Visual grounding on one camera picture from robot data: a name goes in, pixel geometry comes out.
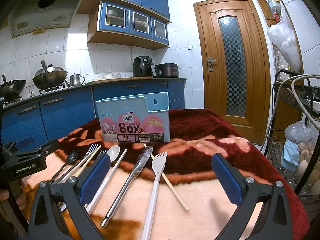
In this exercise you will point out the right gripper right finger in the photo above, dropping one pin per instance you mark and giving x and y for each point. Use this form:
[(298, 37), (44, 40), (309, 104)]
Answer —
[(274, 220)]

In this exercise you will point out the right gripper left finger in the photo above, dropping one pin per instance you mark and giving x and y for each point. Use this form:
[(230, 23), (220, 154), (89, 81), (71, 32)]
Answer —
[(46, 218)]

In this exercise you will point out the white chopstick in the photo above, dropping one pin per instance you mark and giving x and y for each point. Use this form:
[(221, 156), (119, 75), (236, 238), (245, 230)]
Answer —
[(90, 207)]

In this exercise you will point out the black spoon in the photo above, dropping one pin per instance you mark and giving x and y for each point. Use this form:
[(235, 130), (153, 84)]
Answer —
[(70, 159)]

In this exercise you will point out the wooden chopstick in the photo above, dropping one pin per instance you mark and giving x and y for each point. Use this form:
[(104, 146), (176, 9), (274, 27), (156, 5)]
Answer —
[(179, 198), (80, 170)]

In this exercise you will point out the steel fork long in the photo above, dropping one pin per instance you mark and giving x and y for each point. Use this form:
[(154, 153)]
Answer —
[(68, 173)]

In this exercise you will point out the white plastic fork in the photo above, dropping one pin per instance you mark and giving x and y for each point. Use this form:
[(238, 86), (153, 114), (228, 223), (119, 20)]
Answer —
[(158, 165)]

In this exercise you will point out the blue base cabinets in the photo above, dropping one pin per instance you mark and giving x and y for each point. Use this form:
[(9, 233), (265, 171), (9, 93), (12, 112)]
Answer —
[(55, 114)]

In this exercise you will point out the black wok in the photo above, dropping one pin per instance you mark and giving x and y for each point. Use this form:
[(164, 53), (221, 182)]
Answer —
[(10, 90)]

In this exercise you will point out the red floral blanket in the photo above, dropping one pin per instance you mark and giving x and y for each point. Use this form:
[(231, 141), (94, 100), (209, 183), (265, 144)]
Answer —
[(195, 136)]

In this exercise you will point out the beige plastic spoon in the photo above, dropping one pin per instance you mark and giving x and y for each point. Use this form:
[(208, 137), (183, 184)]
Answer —
[(113, 153)]

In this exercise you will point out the wok with lid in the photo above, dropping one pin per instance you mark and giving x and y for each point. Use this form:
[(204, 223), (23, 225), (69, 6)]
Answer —
[(49, 76)]

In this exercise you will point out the steel kettle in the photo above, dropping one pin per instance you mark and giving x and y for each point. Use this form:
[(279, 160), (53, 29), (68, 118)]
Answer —
[(75, 80)]

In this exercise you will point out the light blue chopstick box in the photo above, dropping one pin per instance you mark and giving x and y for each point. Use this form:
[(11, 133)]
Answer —
[(135, 118)]

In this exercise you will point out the wooden door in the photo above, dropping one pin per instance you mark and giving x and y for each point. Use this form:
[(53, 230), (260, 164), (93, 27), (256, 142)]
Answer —
[(236, 68)]

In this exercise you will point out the dark rice cooker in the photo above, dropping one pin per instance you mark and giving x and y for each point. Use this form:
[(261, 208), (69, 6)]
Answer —
[(167, 70)]

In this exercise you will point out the black air fryer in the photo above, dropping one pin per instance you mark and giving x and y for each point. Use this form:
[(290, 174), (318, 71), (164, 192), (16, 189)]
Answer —
[(143, 66)]

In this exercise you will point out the range hood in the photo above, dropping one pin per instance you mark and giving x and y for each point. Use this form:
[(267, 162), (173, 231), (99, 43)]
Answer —
[(32, 15)]

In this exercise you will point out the white plastic bag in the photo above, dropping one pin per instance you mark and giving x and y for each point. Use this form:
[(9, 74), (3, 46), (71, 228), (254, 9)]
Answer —
[(283, 36)]

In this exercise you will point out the black wire rack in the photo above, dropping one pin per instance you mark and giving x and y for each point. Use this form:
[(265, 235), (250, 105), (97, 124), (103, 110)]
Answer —
[(286, 111)]

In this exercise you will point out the blue wall cabinet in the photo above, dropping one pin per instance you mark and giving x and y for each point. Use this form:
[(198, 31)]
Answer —
[(140, 23)]

